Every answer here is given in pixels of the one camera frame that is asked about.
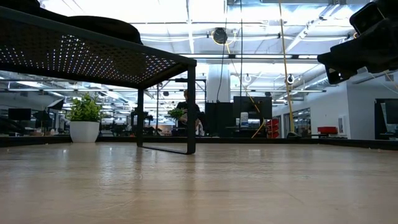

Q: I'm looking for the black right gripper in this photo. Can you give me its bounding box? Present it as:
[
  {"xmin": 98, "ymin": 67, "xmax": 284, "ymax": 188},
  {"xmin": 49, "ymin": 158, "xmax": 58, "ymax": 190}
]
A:
[{"xmin": 317, "ymin": 18, "xmax": 398, "ymax": 85}]

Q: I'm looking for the black leaf-shaped plate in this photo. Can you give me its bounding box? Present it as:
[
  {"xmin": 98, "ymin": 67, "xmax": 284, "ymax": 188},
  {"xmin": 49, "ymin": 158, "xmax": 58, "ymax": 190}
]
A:
[{"xmin": 67, "ymin": 15, "xmax": 144, "ymax": 45}]

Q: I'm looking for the red bin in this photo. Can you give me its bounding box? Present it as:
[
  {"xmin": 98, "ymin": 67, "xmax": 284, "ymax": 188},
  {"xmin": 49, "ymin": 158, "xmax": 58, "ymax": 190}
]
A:
[{"xmin": 317, "ymin": 126, "xmax": 338, "ymax": 135}]

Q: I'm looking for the red shelf unit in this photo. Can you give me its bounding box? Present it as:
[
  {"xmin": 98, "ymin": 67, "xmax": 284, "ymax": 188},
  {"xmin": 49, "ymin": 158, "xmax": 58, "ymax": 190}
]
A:
[{"xmin": 266, "ymin": 118, "xmax": 280, "ymax": 139}]

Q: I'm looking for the black cabinet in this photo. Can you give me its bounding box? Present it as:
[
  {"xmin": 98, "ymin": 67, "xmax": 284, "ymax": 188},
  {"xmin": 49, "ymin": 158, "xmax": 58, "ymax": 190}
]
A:
[{"xmin": 205, "ymin": 102, "xmax": 234, "ymax": 137}]

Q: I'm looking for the person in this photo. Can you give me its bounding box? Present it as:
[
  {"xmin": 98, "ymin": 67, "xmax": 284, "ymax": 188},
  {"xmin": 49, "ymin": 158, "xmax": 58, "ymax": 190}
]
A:
[{"xmin": 175, "ymin": 89, "xmax": 208, "ymax": 137}]

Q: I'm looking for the small green background plant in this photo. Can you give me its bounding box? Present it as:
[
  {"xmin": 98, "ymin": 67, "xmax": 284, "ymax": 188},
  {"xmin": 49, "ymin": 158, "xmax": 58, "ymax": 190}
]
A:
[{"xmin": 167, "ymin": 108, "xmax": 186, "ymax": 121}]

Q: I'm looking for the black perforated metal shelf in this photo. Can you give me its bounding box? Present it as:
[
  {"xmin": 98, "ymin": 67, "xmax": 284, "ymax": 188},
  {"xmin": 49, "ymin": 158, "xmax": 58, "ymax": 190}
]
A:
[{"xmin": 0, "ymin": 6, "xmax": 198, "ymax": 156}]

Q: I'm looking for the green plant in white pot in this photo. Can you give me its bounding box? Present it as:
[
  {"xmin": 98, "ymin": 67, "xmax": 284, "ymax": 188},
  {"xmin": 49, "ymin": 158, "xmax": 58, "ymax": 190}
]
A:
[{"xmin": 66, "ymin": 92, "xmax": 103, "ymax": 144}]

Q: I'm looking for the black studio lamp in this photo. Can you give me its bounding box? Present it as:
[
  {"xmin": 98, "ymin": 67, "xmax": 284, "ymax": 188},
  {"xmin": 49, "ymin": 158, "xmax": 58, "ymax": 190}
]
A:
[{"xmin": 32, "ymin": 98, "xmax": 65, "ymax": 131}]

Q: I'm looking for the yellow hanging cable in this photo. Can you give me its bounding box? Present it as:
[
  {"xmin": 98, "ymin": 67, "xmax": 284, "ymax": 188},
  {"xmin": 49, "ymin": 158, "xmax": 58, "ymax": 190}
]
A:
[{"xmin": 278, "ymin": 0, "xmax": 301, "ymax": 139}]

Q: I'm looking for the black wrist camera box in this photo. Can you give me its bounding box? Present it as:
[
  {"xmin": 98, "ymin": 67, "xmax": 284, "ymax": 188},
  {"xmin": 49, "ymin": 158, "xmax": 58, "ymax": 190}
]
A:
[{"xmin": 349, "ymin": 0, "xmax": 398, "ymax": 35}]

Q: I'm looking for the thin yellow cable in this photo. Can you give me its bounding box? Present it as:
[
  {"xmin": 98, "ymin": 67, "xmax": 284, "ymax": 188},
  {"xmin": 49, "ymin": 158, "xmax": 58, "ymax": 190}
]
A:
[{"xmin": 226, "ymin": 42, "xmax": 266, "ymax": 138}]

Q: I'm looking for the black aluminium table frame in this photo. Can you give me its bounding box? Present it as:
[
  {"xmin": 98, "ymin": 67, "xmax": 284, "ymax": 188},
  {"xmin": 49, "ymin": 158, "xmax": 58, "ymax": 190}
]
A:
[{"xmin": 0, "ymin": 136, "xmax": 398, "ymax": 151}]

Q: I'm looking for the black ceiling cable reel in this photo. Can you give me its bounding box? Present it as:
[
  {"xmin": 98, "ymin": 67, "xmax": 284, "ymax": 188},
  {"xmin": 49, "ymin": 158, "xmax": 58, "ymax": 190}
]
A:
[{"xmin": 212, "ymin": 27, "xmax": 229, "ymax": 45}]

